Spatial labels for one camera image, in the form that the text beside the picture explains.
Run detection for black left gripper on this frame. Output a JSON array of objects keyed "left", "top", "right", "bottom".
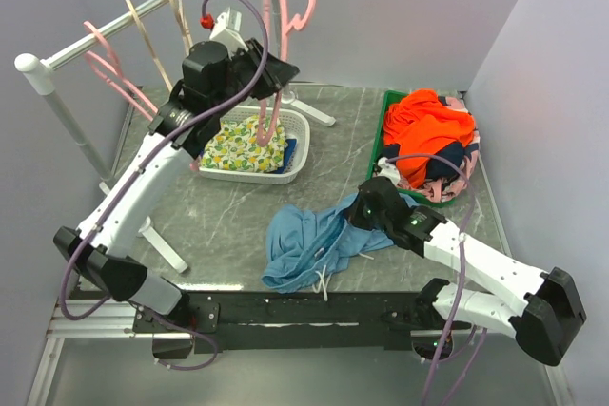
[{"left": 212, "top": 38, "right": 301, "bottom": 117}]

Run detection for pink hanger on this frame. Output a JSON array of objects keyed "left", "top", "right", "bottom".
[
  {"left": 189, "top": 0, "right": 319, "bottom": 173},
  {"left": 83, "top": 21, "right": 158, "bottom": 121}
]

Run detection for light blue shorts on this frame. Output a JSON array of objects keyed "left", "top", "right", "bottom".
[{"left": 261, "top": 194, "right": 394, "bottom": 294}]

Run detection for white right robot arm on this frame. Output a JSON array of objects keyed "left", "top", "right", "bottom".
[{"left": 346, "top": 176, "right": 587, "bottom": 366}]

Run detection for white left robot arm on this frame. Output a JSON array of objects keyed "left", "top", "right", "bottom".
[{"left": 53, "top": 39, "right": 300, "bottom": 332}]

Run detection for beige hanger right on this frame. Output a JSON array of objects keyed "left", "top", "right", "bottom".
[{"left": 168, "top": 0, "right": 193, "bottom": 55}]

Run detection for beige hanger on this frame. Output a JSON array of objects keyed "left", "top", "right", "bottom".
[
  {"left": 168, "top": 0, "right": 193, "bottom": 55},
  {"left": 125, "top": 0, "right": 172, "bottom": 91}
]

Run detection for beige hanger left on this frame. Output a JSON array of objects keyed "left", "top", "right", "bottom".
[{"left": 125, "top": 0, "right": 172, "bottom": 91}]

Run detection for white plastic laundry basket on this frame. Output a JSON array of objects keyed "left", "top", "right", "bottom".
[{"left": 199, "top": 106, "right": 310, "bottom": 184}]

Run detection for green plastic tray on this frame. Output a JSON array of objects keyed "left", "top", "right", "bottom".
[{"left": 365, "top": 89, "right": 454, "bottom": 208}]

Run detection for navy pink floral garment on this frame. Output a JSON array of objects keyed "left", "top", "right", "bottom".
[{"left": 371, "top": 95, "right": 481, "bottom": 203}]

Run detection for lemon print cloth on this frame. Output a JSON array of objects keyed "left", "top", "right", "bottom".
[{"left": 199, "top": 115, "right": 288, "bottom": 173}]

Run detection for orange garment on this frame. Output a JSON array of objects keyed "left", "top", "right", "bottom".
[{"left": 383, "top": 88, "right": 477, "bottom": 189}]

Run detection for white metal clothes rack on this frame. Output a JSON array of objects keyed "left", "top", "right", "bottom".
[{"left": 14, "top": 0, "right": 336, "bottom": 274}]

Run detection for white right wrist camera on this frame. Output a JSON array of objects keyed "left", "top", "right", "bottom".
[{"left": 375, "top": 157, "right": 401, "bottom": 186}]

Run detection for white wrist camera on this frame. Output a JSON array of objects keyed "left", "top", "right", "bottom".
[
  {"left": 375, "top": 157, "right": 401, "bottom": 186},
  {"left": 200, "top": 8, "right": 246, "bottom": 53}
]

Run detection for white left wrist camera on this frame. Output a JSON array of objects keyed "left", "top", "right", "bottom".
[{"left": 200, "top": 8, "right": 246, "bottom": 53}]

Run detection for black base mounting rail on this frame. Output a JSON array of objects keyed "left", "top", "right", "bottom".
[{"left": 131, "top": 289, "right": 472, "bottom": 355}]

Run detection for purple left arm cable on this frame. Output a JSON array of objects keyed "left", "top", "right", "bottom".
[{"left": 60, "top": 0, "right": 268, "bottom": 372}]

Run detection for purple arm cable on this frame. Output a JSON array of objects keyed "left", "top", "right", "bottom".
[
  {"left": 383, "top": 153, "right": 489, "bottom": 406},
  {"left": 60, "top": 0, "right": 268, "bottom": 372}
]

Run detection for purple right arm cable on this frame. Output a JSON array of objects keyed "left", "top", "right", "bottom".
[{"left": 383, "top": 153, "right": 489, "bottom": 406}]

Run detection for aluminium frame rail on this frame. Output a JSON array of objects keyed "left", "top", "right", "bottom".
[{"left": 46, "top": 300, "right": 136, "bottom": 338}]

